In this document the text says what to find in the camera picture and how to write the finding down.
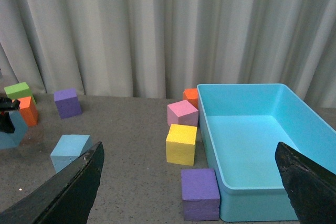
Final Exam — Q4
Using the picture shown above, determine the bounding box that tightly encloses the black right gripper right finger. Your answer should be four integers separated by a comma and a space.
275, 142, 335, 223

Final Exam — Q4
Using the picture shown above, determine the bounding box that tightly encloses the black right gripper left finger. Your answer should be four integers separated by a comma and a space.
1, 142, 104, 223

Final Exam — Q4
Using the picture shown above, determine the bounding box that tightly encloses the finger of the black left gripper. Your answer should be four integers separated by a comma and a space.
1, 97, 20, 133

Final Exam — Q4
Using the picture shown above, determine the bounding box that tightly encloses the blue foam block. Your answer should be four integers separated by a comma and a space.
0, 111, 28, 150
50, 134, 93, 173

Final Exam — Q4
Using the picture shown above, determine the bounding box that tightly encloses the green foam block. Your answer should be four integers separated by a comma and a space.
4, 82, 36, 104

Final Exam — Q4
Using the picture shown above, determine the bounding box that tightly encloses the orange foam block left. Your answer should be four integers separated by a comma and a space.
18, 97, 38, 126

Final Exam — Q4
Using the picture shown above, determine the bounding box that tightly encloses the orange foam block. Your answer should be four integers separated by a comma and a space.
183, 88, 198, 109
18, 97, 38, 126

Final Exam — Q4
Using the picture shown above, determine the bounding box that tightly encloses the purple foam block rear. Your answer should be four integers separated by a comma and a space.
54, 88, 82, 119

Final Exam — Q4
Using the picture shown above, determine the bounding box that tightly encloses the purple foam block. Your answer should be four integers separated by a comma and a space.
54, 88, 82, 119
181, 168, 221, 221

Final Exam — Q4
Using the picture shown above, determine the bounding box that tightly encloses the light blue plastic bin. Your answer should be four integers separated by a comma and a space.
197, 84, 335, 222

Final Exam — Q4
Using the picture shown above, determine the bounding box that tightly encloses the purple foam block right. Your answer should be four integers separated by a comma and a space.
181, 168, 221, 221

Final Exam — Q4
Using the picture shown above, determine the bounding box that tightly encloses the yellow foam block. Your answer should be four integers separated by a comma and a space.
165, 124, 197, 166

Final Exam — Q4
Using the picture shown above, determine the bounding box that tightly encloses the pink foam block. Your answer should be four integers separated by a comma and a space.
167, 100, 198, 126

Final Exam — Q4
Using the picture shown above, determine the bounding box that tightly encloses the orange foam block right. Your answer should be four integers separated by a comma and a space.
183, 88, 198, 109

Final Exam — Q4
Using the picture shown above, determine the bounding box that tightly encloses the grey curtain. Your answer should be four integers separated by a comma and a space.
1, 0, 335, 108

